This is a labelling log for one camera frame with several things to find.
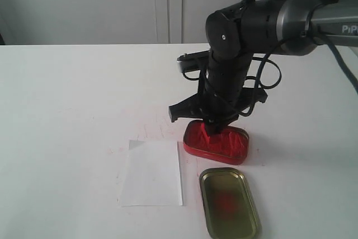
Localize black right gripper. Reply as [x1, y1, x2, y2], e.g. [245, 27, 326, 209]
[168, 87, 267, 135]

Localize red plastic stamp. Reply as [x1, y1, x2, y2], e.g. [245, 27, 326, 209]
[201, 123, 221, 145]

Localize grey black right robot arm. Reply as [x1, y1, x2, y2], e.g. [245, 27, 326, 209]
[168, 0, 357, 135]

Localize red ink pad tin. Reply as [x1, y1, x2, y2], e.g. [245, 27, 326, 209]
[183, 120, 249, 165]

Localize white paper sheet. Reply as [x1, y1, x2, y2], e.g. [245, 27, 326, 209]
[119, 140, 183, 207]

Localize gold metal tin lid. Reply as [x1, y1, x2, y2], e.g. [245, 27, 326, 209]
[199, 167, 261, 238]

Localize grey cabinet doors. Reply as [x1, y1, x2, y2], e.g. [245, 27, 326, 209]
[1, 0, 241, 45]

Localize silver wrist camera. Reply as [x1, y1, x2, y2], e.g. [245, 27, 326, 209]
[177, 50, 209, 73]

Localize black cable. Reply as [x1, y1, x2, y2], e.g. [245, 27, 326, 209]
[181, 0, 358, 118]

